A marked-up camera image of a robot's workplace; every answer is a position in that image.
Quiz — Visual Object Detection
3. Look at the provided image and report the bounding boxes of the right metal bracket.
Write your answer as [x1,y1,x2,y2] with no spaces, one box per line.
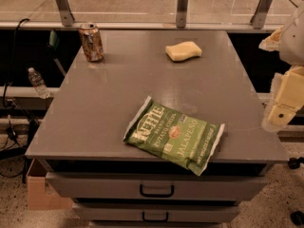
[250,0,273,29]

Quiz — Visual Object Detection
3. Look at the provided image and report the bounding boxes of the orange soda can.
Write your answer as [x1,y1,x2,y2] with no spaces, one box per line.
[79,23,104,62]

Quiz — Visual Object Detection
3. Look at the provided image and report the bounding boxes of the metal bracket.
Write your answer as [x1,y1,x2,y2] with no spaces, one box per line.
[250,0,273,29]
[176,0,188,29]
[55,0,75,27]

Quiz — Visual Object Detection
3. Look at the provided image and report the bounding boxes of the grey drawer cabinet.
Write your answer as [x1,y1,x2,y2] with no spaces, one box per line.
[27,30,287,228]

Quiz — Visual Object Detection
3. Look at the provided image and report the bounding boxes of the clear plastic water bottle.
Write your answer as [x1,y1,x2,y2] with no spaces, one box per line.
[28,67,50,99]

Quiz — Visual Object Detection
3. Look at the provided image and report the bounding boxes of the top grey drawer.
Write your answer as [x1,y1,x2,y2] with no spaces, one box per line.
[47,172,266,201]

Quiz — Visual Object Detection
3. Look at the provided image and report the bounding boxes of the green handled tool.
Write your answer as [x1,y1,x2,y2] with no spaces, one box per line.
[47,29,67,76]

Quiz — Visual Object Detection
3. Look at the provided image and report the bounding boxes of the yellow sponge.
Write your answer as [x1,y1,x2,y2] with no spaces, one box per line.
[165,41,202,62]

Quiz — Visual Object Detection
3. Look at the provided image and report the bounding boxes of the grey drawer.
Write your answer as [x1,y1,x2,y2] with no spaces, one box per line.
[73,203,239,223]
[47,172,266,201]

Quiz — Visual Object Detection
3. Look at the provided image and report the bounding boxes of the cardboard box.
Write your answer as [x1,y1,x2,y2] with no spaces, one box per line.
[27,160,72,210]

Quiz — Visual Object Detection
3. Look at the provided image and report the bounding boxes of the black cable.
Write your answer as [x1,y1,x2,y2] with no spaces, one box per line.
[1,17,31,109]

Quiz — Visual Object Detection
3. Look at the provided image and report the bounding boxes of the green Kettle chips bag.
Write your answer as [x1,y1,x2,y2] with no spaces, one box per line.
[123,96,225,176]

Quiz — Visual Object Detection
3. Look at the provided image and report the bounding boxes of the black caster wheel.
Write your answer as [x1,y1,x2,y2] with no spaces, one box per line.
[290,211,304,226]

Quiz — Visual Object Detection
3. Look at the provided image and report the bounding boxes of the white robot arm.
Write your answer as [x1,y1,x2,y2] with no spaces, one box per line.
[258,5,304,132]

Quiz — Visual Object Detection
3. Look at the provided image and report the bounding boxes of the middle metal bracket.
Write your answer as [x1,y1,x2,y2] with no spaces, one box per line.
[176,0,188,29]

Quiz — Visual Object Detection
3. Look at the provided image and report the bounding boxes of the left metal bracket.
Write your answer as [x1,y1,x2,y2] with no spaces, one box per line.
[55,0,75,27]

